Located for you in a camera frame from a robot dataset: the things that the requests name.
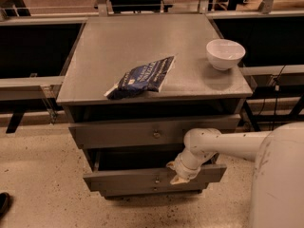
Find black cables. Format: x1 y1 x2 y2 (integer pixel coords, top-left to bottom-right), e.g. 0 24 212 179
240 64 287 135

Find blue chip bag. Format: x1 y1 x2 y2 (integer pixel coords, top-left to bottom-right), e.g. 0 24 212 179
104 56 175 100

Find grey drawer cabinet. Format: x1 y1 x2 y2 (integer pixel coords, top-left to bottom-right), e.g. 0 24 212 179
57 14 252 198

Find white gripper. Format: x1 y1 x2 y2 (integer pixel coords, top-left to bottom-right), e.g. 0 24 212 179
166 152 206 185

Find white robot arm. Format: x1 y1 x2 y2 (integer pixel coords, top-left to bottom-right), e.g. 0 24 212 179
167 122 304 228

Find grey drawer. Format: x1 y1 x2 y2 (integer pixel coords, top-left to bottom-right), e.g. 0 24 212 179
69 114 240 149
84 158 227 192
100 182 208 199

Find black shoe left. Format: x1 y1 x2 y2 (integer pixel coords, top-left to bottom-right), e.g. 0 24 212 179
0 192 10 217

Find grey bottom drawer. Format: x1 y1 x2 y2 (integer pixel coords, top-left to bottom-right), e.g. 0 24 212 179
100 182 208 199

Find grey top drawer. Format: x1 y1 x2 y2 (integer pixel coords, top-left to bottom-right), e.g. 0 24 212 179
69 114 240 149

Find white bowl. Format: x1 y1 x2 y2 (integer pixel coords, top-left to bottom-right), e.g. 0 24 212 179
206 39 246 70

